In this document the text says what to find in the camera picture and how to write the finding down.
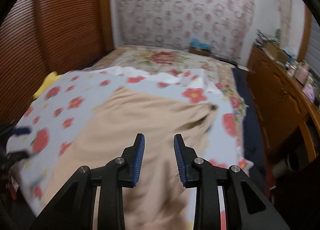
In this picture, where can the navy dark cloth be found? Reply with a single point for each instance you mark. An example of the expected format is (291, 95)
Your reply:
(250, 125)

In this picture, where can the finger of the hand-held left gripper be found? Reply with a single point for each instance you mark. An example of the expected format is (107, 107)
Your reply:
(21, 130)
(17, 155)

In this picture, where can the wooden headboard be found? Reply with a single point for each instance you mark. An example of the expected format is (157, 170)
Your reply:
(57, 32)

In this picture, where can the open cardboard box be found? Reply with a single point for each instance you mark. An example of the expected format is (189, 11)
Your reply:
(276, 52)

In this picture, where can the white red-flowered bed sheet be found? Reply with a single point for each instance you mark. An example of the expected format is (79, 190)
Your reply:
(82, 92)

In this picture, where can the cream rose-patterned quilt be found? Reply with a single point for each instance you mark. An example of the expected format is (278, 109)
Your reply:
(162, 57)

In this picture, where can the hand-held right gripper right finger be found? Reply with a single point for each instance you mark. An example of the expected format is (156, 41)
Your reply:
(180, 162)

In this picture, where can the brown wooden cabinet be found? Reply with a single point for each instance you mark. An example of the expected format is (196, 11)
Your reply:
(277, 100)

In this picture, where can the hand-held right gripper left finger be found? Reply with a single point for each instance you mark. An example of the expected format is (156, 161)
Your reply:
(138, 162)

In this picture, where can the small brown cardboard box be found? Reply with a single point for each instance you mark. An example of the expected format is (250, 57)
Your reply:
(198, 51)

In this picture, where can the beige printed t-shirt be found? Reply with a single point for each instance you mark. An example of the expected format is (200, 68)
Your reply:
(140, 115)

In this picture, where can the blue crumpled plastic bag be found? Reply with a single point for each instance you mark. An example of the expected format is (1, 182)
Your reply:
(199, 43)

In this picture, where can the yellow soft item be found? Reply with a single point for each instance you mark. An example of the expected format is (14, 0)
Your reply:
(48, 82)

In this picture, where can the white round container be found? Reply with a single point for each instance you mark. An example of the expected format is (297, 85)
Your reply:
(287, 165)

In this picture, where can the pile of cabinet clutter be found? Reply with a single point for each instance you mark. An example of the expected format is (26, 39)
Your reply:
(302, 75)

